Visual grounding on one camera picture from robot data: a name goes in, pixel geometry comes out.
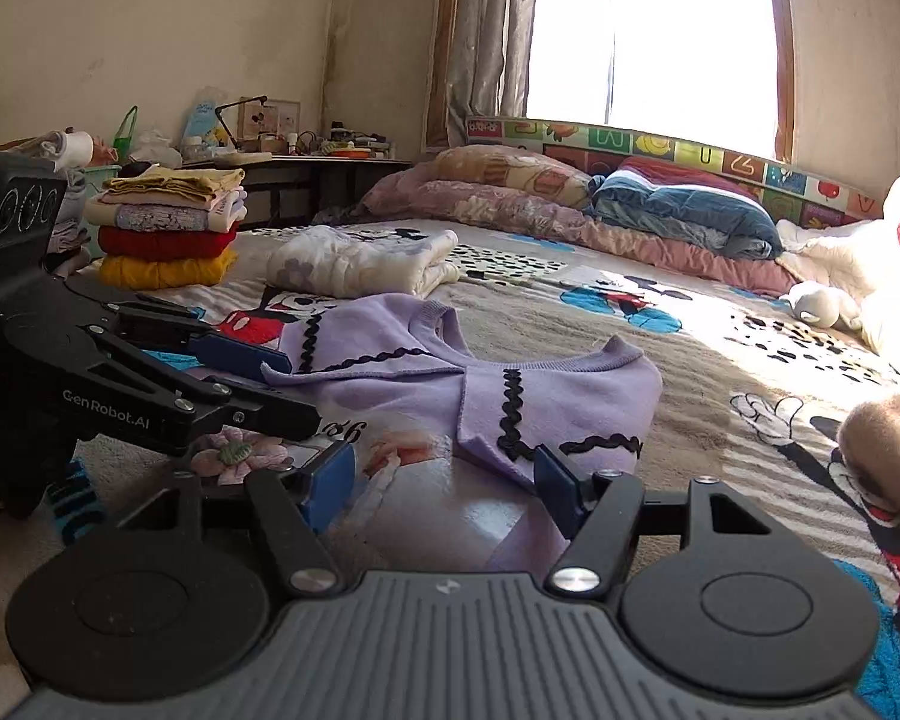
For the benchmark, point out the mustard folded sweater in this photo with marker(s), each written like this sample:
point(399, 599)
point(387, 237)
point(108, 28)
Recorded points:
point(165, 271)

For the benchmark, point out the pink floral quilt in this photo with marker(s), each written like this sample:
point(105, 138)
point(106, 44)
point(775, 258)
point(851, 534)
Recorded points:
point(510, 229)

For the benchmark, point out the purple knit sweater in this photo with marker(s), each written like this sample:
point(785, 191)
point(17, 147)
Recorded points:
point(562, 397)

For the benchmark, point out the dark red pillow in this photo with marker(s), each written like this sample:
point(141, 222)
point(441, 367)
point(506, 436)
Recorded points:
point(667, 171)

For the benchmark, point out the beige folded garment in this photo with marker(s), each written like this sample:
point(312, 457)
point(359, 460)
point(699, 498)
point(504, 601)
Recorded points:
point(892, 439)

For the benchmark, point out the cartoon printed blanket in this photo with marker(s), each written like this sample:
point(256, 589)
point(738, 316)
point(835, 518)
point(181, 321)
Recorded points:
point(720, 360)

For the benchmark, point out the window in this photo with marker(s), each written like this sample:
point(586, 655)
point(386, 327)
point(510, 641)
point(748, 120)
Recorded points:
point(682, 37)

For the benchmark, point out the green plastic basket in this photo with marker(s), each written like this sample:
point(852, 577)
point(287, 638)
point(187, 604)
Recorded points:
point(101, 180)

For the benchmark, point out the white plastic bag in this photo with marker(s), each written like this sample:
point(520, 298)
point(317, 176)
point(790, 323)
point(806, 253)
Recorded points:
point(156, 150)

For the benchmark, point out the white floral folded garment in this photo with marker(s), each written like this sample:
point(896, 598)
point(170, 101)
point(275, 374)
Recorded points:
point(360, 262)

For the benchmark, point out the red folded sweater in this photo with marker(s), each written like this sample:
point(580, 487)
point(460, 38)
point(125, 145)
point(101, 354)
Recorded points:
point(165, 241)

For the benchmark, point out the desk clutter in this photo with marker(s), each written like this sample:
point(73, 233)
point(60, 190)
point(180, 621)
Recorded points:
point(345, 142)

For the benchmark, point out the pale yellow folded garment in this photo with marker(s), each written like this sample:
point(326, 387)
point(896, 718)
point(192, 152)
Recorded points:
point(172, 181)

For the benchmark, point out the grey curtain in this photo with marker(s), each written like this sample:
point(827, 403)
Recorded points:
point(480, 37)

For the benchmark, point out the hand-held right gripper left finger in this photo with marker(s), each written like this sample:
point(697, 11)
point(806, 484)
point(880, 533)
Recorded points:
point(331, 481)

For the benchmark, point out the pile of light clothes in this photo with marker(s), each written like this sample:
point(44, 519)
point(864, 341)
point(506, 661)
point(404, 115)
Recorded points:
point(71, 148)

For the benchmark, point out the white printed folded garment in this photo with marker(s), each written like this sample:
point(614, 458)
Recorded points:
point(165, 214)

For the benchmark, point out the white stuffed toy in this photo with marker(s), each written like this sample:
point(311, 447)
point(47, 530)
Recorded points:
point(817, 305)

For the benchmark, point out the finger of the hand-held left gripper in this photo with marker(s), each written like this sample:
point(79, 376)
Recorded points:
point(241, 358)
point(270, 414)

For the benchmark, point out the blue folded quilt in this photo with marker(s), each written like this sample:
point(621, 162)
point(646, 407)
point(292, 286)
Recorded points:
point(675, 219)

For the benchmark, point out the dark desk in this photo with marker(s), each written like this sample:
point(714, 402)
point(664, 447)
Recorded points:
point(307, 172)

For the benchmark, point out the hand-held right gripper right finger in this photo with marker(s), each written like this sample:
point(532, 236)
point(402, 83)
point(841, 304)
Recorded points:
point(559, 493)

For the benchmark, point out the cartoon picture frame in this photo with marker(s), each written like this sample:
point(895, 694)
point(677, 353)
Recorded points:
point(277, 118)

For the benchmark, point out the colourful alphabet foam mat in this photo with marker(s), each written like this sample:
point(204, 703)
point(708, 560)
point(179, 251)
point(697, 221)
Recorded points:
point(645, 141)

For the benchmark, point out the yellow floral pillow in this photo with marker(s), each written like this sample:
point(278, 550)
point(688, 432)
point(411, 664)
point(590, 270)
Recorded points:
point(510, 172)

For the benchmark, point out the blue and white package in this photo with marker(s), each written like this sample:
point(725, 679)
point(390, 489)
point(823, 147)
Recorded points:
point(201, 124)

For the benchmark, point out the black desk lamp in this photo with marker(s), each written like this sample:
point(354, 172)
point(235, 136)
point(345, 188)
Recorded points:
point(229, 109)

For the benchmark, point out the orange and white quilt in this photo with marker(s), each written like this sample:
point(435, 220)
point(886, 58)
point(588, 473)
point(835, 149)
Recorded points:
point(855, 255)

